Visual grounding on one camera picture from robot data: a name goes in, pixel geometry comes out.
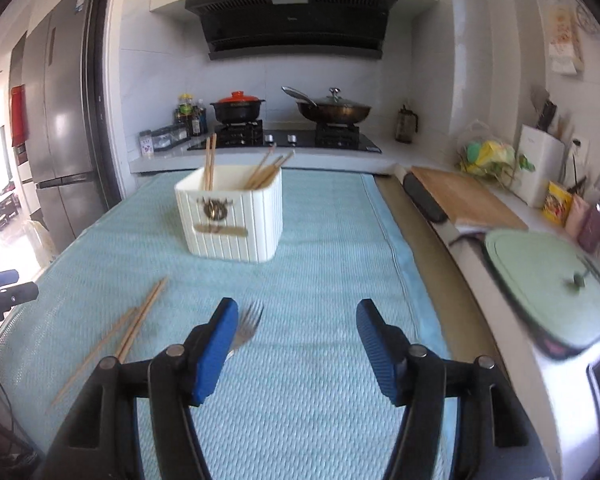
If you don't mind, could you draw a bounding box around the black range hood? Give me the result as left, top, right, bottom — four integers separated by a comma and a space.
185, 0, 398, 60

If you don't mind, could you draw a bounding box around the sauce bottles group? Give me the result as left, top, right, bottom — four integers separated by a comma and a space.
174, 93, 208, 138

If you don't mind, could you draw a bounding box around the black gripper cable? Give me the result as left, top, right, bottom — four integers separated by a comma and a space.
0, 372, 31, 461

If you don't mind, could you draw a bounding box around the black wok with glass lid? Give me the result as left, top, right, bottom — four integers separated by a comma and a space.
282, 86, 370, 126

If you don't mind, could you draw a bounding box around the black pot with orange lid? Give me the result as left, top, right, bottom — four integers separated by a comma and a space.
211, 91, 264, 125

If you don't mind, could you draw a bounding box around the white knife block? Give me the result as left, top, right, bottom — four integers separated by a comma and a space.
509, 125, 565, 208

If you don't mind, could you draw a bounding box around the wall calendar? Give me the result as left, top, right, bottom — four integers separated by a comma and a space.
548, 3, 584, 76

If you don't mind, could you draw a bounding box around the silver metal fork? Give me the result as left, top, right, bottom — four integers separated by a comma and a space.
226, 300, 264, 359

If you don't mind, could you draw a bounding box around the wooden cutting board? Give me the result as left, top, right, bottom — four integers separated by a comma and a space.
411, 166, 528, 231

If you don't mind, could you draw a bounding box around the light blue woven table mat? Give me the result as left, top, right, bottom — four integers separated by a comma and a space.
0, 170, 448, 479

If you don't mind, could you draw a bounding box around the silver refrigerator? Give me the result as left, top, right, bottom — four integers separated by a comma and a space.
21, 0, 106, 252

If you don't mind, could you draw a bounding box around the black gas stove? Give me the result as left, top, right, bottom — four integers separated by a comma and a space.
214, 120, 381, 154

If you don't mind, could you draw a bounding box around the wooden chopstick in holder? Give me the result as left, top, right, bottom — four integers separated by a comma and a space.
202, 136, 212, 191

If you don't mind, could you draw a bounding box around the yellow snack packet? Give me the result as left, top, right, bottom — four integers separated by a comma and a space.
542, 181, 573, 226

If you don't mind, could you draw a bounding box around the pale green pan lid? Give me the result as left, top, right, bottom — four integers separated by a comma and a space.
482, 229, 600, 360

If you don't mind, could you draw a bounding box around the wooden chopstick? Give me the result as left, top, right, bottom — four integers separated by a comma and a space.
250, 155, 284, 191
252, 151, 296, 190
202, 136, 212, 191
114, 278, 168, 363
209, 133, 218, 191
50, 307, 137, 408
244, 143, 276, 190

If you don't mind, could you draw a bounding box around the dark glass french press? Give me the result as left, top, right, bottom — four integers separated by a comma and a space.
394, 104, 419, 144

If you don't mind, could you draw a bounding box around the small white spice jar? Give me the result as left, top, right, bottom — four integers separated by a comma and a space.
138, 130, 155, 158

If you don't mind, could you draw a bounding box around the bag of green yellow vegetables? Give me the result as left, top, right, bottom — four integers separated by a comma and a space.
456, 119, 536, 188

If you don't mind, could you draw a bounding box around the cream ribbed utensil holder box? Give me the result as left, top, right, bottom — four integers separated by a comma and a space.
174, 165, 284, 263

